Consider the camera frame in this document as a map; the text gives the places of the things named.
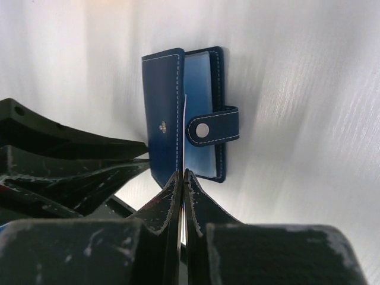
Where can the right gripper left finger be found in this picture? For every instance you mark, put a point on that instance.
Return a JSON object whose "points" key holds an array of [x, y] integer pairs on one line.
{"points": [[156, 259]]}

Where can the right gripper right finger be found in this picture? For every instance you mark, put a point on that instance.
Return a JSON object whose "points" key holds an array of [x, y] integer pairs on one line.
{"points": [[216, 241]]}

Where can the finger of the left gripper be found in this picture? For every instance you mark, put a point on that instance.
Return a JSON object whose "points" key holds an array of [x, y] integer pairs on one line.
{"points": [[29, 131], [46, 187]]}

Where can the black credit card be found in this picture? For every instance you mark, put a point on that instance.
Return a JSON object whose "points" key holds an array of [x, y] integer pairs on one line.
{"points": [[184, 134]]}

